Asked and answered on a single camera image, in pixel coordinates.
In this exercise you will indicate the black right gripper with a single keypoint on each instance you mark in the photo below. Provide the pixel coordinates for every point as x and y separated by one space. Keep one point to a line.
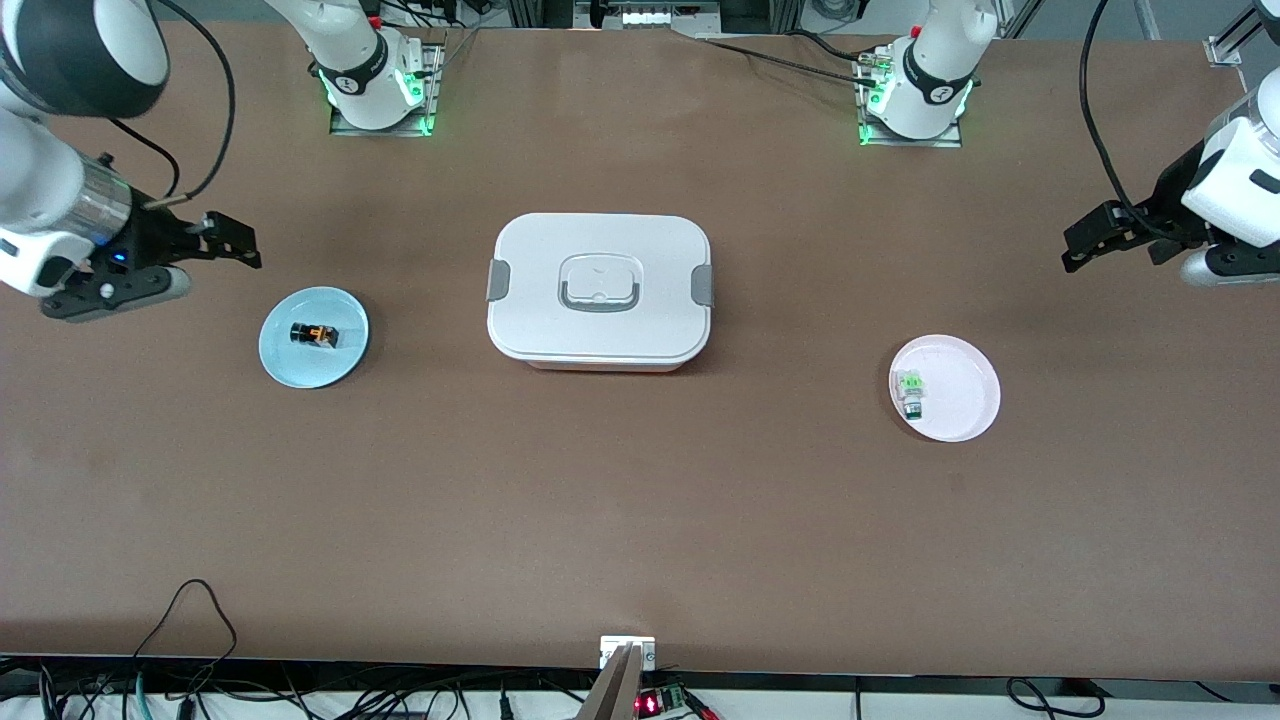
155 240

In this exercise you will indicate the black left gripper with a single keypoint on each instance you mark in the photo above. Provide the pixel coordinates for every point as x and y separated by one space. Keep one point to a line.
1166 211

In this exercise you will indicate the white box with grey latches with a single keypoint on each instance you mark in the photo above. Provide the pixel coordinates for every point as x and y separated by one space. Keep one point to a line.
600 330

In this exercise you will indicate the orange and black switch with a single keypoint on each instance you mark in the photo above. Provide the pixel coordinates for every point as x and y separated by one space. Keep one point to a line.
314 335

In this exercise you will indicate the light blue round plate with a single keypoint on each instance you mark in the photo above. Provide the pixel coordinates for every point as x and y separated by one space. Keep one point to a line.
300 365

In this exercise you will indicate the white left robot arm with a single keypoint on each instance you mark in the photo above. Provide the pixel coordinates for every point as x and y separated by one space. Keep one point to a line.
1245 170

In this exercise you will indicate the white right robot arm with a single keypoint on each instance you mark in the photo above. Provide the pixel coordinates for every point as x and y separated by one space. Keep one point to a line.
40 170

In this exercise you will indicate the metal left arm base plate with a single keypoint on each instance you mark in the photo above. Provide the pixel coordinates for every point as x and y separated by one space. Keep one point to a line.
915 142

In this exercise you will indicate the white round plate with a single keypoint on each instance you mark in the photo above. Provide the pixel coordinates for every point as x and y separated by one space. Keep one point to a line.
960 395

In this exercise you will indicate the circuit board with red display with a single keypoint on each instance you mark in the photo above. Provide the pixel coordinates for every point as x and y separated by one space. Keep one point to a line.
662 700

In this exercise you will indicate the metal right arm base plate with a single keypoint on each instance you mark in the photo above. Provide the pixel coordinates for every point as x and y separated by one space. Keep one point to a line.
436 80

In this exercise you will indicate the green and white switch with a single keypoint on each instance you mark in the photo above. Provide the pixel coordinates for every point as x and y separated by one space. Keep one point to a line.
911 392

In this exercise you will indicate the metal rack frame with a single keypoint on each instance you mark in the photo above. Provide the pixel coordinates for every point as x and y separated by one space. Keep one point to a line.
650 15

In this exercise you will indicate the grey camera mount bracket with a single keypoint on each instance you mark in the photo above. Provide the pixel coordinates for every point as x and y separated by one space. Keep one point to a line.
620 680

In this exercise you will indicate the aluminium frame profile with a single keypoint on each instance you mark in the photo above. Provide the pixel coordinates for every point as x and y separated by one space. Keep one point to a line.
1225 48

